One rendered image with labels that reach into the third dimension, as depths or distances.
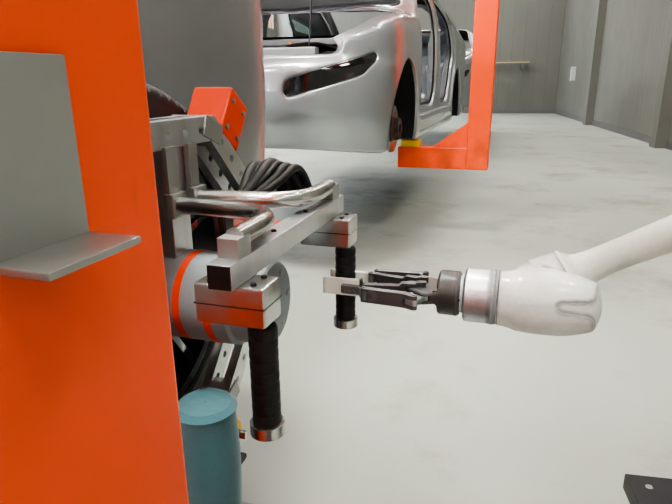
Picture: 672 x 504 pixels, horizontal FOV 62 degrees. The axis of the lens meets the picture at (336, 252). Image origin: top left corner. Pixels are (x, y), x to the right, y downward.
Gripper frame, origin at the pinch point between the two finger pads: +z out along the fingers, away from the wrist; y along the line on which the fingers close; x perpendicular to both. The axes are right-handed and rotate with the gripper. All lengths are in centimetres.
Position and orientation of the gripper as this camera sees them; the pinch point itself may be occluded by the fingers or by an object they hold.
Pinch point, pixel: (345, 282)
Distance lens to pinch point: 99.9
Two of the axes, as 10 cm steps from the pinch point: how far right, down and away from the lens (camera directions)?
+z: -9.5, -0.8, 2.9
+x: -0.1, -9.6, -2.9
